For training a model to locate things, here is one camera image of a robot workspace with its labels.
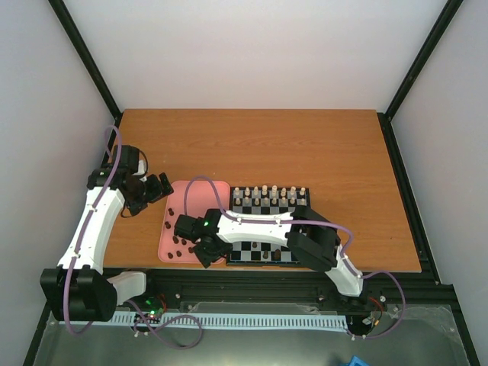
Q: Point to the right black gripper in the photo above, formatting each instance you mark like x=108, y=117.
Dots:
x=207, y=259

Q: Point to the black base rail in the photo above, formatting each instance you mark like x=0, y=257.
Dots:
x=184, y=287

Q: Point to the right black frame post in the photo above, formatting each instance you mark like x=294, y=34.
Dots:
x=437, y=31

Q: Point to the light blue cable duct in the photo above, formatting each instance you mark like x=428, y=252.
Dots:
x=226, y=321

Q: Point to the pink plastic tray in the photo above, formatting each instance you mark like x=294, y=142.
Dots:
x=200, y=198

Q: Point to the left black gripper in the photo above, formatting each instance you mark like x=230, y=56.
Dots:
x=158, y=194

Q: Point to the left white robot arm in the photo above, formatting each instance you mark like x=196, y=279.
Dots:
x=76, y=288

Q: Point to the black frame post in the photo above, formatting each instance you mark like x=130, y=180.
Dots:
x=69, y=26
x=437, y=31

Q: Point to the blue object at bottom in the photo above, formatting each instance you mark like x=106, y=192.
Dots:
x=355, y=361

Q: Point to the black white chess board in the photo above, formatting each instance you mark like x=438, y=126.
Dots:
x=243, y=254

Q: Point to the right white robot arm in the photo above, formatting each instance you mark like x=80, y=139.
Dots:
x=312, y=239

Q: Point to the left black frame post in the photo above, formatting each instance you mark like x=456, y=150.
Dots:
x=69, y=26

